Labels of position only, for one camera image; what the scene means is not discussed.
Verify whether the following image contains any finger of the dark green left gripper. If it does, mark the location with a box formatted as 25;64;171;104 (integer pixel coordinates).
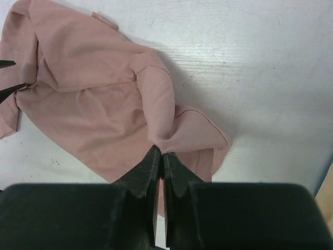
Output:
0;83;28;103
0;60;16;68

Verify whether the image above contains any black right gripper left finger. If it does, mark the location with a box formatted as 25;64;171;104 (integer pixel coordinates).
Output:
114;146;160;249

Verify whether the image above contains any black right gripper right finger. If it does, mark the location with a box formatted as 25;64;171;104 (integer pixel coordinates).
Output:
163;154;203;249

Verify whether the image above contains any pink graphic t shirt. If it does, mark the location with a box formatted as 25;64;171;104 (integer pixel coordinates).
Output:
0;0;234;217

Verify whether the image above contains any folded light blue cloth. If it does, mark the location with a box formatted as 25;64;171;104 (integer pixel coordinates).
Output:
313;159;332;196

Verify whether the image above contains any folded cream t shirt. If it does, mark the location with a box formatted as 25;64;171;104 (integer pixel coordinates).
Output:
315;164;333;234

